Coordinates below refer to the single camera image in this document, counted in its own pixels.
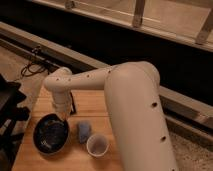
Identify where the black tripod stand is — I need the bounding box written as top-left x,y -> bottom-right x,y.
0,74 -> 30,160

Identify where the black rectangular remote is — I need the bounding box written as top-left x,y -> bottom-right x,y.
70,92 -> 76,115

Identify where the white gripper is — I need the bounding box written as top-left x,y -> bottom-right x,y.
52,91 -> 73,122

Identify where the dark ceramic bowl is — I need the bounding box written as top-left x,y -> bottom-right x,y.
33,113 -> 69,155

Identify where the blue grey cloth piece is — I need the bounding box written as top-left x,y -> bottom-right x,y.
77,121 -> 91,144

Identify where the black cable on floor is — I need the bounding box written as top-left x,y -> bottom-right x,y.
19,46 -> 54,79

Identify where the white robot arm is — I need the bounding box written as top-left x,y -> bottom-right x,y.
44,61 -> 179,171

